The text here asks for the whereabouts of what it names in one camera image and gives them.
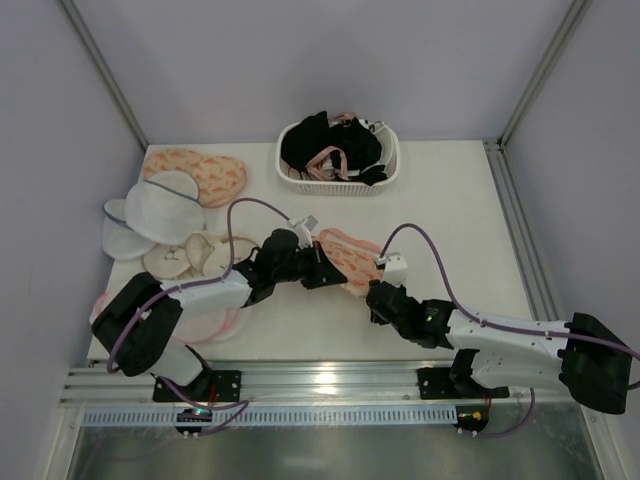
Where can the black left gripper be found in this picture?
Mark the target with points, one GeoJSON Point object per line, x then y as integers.
{"type": "Point", "coordinates": [320, 266]}

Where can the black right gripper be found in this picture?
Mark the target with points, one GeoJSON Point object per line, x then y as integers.
{"type": "Point", "coordinates": [379, 297]}

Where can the tulip print laundry bag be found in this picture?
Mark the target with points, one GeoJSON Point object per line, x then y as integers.
{"type": "Point", "coordinates": [354, 258]}
{"type": "Point", "coordinates": [220, 179]}

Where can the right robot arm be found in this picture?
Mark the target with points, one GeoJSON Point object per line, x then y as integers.
{"type": "Point", "coordinates": [581, 357]}

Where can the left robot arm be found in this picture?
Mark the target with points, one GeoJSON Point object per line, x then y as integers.
{"type": "Point", "coordinates": [136, 327]}

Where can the pink trimmed bra in basket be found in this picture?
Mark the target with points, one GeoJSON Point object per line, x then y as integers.
{"type": "Point", "coordinates": [327, 160]}

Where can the pink trimmed white laundry bag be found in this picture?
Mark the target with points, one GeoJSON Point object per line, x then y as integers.
{"type": "Point", "coordinates": [218, 326]}

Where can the cream round laundry bag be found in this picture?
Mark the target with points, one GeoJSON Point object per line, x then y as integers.
{"type": "Point", "coordinates": [204, 253]}

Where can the white mesh laundry bag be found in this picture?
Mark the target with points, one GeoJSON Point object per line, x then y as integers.
{"type": "Point", "coordinates": [162, 210]}

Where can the white perforated plastic basket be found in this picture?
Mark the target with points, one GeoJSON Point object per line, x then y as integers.
{"type": "Point", "coordinates": [304, 182]}

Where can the black garment in basket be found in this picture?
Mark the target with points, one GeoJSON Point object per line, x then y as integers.
{"type": "Point", "coordinates": [325, 142]}

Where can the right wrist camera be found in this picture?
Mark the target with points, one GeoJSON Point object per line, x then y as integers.
{"type": "Point", "coordinates": [393, 268]}

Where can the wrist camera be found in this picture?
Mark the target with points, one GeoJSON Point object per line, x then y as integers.
{"type": "Point", "coordinates": [303, 228]}
{"type": "Point", "coordinates": [393, 268]}

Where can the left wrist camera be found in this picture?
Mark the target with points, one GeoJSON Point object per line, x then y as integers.
{"type": "Point", "coordinates": [303, 228]}

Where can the aluminium mounting rail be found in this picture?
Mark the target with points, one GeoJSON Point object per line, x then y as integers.
{"type": "Point", "coordinates": [270, 382]}

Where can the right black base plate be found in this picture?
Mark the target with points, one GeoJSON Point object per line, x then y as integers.
{"type": "Point", "coordinates": [439, 383]}

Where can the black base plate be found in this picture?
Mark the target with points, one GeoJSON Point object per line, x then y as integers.
{"type": "Point", "coordinates": [210, 386]}
{"type": "Point", "coordinates": [439, 383]}

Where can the slotted cable duct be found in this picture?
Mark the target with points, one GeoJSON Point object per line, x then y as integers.
{"type": "Point", "coordinates": [273, 416]}

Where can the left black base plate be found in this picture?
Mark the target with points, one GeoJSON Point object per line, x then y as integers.
{"type": "Point", "coordinates": [210, 386]}

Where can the right aluminium frame post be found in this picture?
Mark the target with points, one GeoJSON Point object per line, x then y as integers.
{"type": "Point", "coordinates": [553, 52]}

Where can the aluminium frame post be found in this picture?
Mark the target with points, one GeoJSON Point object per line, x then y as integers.
{"type": "Point", "coordinates": [89, 44]}
{"type": "Point", "coordinates": [553, 52]}

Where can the left aluminium frame post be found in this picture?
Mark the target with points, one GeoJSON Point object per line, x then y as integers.
{"type": "Point", "coordinates": [89, 44]}

